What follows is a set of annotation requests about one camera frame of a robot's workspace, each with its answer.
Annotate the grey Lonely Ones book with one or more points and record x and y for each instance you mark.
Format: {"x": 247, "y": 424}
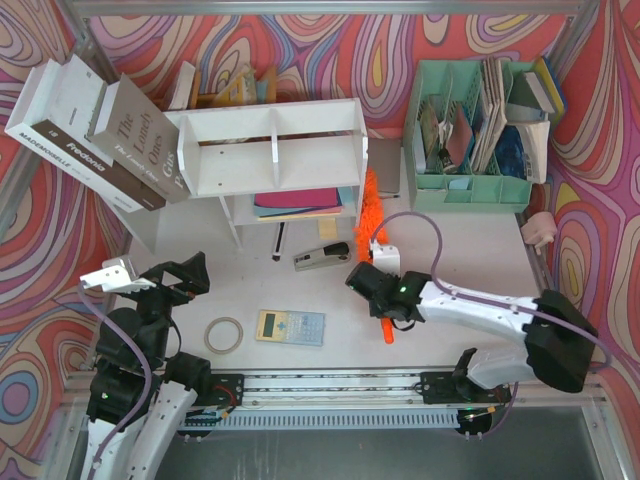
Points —
{"x": 138, "y": 136}

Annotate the books behind shelf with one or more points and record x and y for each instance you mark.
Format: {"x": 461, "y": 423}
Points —
{"x": 244, "y": 88}

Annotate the orange chenille duster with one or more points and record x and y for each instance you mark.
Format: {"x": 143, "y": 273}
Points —
{"x": 379, "y": 253}

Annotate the pink piggy figurine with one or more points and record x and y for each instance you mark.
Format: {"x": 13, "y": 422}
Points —
{"x": 539, "y": 230}

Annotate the large white brown book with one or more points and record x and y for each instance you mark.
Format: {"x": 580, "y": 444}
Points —
{"x": 52, "y": 117}

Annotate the yellow grey calculator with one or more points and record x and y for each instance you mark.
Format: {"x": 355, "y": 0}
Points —
{"x": 291, "y": 327}

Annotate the mint green desk organizer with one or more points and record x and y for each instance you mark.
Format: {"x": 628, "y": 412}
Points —
{"x": 455, "y": 119}

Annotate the white utility knife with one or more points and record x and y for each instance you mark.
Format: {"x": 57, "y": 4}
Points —
{"x": 279, "y": 241}

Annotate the roll of tape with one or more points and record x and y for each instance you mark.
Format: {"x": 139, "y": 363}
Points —
{"x": 223, "y": 335}

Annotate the white wooden bookshelf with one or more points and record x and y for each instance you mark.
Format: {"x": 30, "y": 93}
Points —
{"x": 228, "y": 155}

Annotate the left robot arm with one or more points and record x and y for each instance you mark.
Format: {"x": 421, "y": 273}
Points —
{"x": 139, "y": 395}

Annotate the yellow sticky note pad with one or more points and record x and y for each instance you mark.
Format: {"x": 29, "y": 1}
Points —
{"x": 327, "y": 228}

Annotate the grey black stapler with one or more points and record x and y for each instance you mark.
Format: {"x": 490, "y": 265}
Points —
{"x": 330, "y": 255}

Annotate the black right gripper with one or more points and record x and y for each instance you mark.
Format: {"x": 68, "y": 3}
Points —
{"x": 377, "y": 306}

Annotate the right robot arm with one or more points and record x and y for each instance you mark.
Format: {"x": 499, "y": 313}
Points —
{"x": 551, "y": 341}

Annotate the grey notebook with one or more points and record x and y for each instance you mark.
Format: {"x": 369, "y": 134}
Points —
{"x": 384, "y": 159}

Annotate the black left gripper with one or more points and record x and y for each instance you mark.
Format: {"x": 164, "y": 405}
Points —
{"x": 167, "y": 282}

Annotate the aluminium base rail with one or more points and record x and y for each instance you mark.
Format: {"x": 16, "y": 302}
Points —
{"x": 350, "y": 399}

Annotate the books in organizer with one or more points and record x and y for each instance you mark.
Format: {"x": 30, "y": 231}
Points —
{"x": 534, "y": 107}

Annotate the stack of coloured paper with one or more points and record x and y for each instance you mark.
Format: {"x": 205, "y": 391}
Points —
{"x": 290, "y": 203}

